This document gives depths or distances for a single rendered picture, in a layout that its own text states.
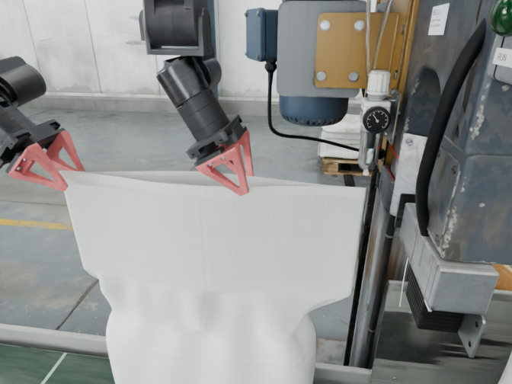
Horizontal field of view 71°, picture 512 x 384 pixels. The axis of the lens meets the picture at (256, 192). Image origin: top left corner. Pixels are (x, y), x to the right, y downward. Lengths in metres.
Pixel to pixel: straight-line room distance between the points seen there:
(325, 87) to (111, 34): 5.67
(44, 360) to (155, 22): 1.06
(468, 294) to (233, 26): 5.35
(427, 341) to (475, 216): 0.69
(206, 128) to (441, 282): 0.34
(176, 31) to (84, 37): 6.00
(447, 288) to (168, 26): 0.43
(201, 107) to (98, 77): 5.99
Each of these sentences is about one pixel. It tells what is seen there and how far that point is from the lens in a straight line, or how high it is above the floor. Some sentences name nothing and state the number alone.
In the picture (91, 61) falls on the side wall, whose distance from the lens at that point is 6.48.
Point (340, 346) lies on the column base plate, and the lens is 1.72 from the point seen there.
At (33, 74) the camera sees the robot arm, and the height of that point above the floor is 1.20.
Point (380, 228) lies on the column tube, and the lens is 0.96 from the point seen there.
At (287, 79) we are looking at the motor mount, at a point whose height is 1.18.
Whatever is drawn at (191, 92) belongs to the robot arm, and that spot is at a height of 1.20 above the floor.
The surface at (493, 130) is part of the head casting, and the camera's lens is 0.36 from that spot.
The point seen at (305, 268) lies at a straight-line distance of 0.61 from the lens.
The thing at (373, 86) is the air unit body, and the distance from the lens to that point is 0.54.
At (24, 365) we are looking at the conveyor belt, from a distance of 1.34.
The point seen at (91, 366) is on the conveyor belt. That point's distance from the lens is 1.24.
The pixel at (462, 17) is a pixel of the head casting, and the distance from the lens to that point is 0.41.
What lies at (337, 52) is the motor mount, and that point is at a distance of 0.69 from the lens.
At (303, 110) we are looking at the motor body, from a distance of 0.75.
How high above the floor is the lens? 1.28
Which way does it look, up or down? 25 degrees down
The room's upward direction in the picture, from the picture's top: straight up
